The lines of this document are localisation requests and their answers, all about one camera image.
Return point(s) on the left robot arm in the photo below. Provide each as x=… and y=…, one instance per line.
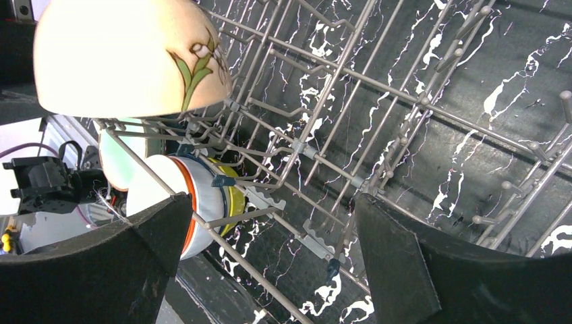
x=50, y=165

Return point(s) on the beige floral bowl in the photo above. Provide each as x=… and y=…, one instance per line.
x=116, y=59

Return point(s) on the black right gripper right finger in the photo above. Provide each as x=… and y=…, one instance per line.
x=419, y=274

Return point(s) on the white bowl blue band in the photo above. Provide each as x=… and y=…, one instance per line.
x=209, y=202

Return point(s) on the orange rimmed white bowl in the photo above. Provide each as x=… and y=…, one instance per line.
x=145, y=191

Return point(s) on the yellow bowl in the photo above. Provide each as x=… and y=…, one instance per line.
x=235, y=201

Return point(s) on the celadon green bowl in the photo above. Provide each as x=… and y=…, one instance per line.
x=118, y=166

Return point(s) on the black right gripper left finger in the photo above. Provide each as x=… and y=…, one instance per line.
x=117, y=273

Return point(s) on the grey wire dish rack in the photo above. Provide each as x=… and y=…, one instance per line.
x=457, y=113

